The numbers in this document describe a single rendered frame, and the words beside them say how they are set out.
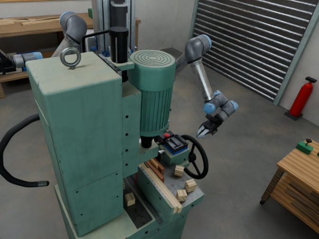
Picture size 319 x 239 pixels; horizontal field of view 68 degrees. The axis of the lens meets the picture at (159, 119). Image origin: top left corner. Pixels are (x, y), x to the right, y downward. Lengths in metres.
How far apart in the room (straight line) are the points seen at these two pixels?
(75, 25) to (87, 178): 0.91
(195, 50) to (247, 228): 1.53
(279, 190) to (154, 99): 1.78
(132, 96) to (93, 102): 0.16
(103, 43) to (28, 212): 1.48
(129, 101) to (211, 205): 1.65
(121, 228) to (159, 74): 0.72
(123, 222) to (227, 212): 1.30
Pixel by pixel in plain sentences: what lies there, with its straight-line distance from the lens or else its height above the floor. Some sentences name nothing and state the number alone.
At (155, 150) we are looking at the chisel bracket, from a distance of 1.13.
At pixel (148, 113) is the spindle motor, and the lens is 0.90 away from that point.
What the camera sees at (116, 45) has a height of 1.58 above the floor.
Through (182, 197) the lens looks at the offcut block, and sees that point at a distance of 1.12.
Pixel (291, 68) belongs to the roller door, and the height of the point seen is 0.60.
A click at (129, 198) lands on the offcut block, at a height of 0.84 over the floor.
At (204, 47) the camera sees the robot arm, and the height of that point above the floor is 1.34.
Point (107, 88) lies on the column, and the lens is 0.70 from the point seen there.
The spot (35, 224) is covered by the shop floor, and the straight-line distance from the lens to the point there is 2.23.
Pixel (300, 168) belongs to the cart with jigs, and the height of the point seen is 0.53.
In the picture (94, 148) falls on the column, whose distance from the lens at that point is 0.81.
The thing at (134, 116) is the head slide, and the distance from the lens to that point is 0.87.
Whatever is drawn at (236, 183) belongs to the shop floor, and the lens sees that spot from 2.54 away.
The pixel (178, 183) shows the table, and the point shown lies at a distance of 1.21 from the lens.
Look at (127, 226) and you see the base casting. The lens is 1.18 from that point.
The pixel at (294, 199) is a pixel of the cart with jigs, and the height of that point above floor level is 0.18.
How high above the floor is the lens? 1.84
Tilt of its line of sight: 37 degrees down
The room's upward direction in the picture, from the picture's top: 6 degrees clockwise
